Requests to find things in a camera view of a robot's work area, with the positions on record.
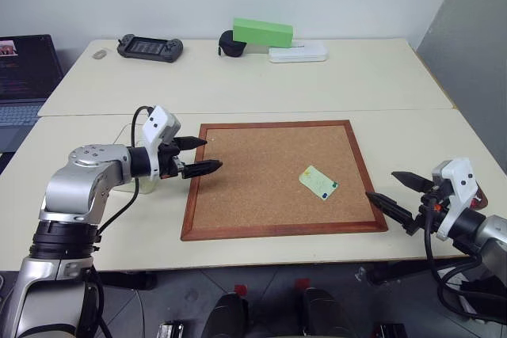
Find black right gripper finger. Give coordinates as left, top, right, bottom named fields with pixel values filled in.
left=365, top=192, right=416, bottom=233
left=391, top=171, right=433, bottom=193

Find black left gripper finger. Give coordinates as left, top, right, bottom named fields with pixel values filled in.
left=173, top=136, right=208, bottom=152
left=182, top=159, right=223, bottom=180

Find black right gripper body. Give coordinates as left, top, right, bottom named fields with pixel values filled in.
left=407, top=184, right=451, bottom=236

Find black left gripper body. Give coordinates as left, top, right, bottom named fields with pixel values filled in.
left=158, top=138, right=187, bottom=180

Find wood-framed cork board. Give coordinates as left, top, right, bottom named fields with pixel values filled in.
left=181, top=119, right=389, bottom=242

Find light green card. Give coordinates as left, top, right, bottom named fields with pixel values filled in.
left=299, top=165, right=340, bottom=201

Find clear plastic container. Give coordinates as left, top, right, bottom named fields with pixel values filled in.
left=114, top=123, right=160, bottom=196

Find red-brown small object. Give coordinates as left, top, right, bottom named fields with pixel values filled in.
left=473, top=185, right=487, bottom=211

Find black round zip case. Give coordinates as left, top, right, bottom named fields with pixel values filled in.
left=218, top=29, right=247, bottom=58

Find black handheld game controller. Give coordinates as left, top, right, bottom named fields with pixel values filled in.
left=116, top=33, right=185, bottom=63

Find dark rounded shape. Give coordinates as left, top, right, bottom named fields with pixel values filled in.
left=303, top=287, right=356, bottom=338

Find green rectangular block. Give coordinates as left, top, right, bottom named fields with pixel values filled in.
left=232, top=17, right=295, bottom=48

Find white flat plastic case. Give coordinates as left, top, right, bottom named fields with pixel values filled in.
left=269, top=45, right=329, bottom=64

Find grey partition panel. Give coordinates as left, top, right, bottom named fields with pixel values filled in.
left=415, top=0, right=507, bottom=149

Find grey laptop with dark screen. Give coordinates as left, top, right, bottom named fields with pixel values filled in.
left=0, top=34, right=65, bottom=175

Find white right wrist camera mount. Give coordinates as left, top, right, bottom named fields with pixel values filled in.
left=431, top=158, right=482, bottom=241

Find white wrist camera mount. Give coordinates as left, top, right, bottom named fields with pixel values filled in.
left=431, top=158, right=482, bottom=241
left=141, top=104, right=182, bottom=179

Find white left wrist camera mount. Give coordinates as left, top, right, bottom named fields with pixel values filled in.
left=141, top=104, right=182, bottom=179

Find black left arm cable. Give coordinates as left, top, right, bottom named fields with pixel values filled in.
left=81, top=104, right=156, bottom=338

